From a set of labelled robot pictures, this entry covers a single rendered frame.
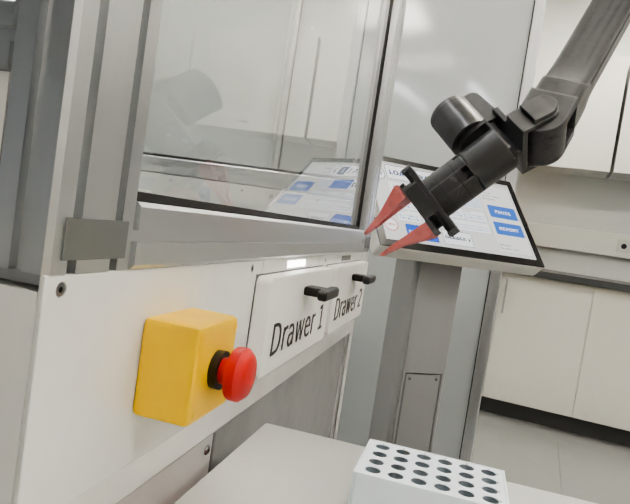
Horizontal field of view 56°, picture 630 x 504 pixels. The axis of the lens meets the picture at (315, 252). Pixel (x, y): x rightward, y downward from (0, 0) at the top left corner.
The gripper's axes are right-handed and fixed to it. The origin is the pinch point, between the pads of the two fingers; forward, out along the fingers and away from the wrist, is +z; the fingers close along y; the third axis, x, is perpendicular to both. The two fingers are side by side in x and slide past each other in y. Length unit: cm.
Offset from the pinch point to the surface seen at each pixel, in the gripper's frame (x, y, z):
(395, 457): 24.1, -19.3, 6.8
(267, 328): 17.4, -2.5, 12.8
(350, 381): -166, -22, 67
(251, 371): 36.6, -6.3, 8.1
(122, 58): 46.5, 12.4, -0.5
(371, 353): -165, -18, 52
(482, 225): -92, -3, -13
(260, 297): 18.2, 0.6, 11.2
